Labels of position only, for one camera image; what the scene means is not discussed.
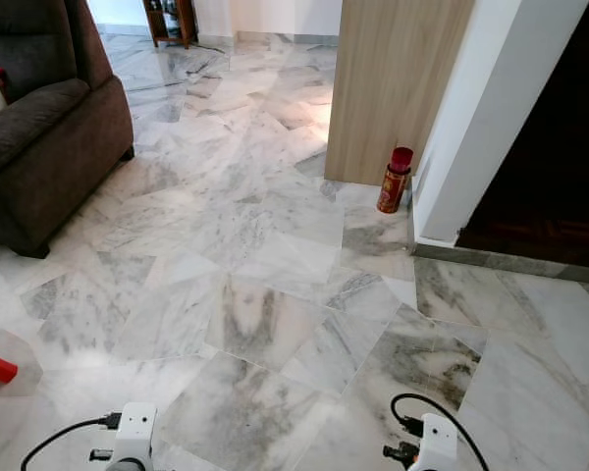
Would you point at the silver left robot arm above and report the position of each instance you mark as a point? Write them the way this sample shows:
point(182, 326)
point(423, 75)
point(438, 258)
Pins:
point(128, 467)

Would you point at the red spray can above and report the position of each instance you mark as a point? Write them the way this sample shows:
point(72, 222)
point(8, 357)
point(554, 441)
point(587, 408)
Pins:
point(394, 186)

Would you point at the brown fabric armchair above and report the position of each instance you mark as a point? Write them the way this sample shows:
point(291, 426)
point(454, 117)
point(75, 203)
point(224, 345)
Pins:
point(59, 147)

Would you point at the light wooden panel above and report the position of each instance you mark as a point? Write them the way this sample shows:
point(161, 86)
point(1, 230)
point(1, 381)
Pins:
point(393, 88)

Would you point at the dark wooden shelf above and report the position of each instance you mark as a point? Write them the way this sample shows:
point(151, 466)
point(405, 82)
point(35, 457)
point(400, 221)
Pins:
point(172, 22)

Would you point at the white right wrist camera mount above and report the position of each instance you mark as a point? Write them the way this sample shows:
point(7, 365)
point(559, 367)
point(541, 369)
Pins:
point(439, 442)

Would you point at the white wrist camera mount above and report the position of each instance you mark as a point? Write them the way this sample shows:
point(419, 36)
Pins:
point(135, 432)
point(439, 442)

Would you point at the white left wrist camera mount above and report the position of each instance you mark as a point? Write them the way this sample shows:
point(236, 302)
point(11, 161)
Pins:
point(135, 432)

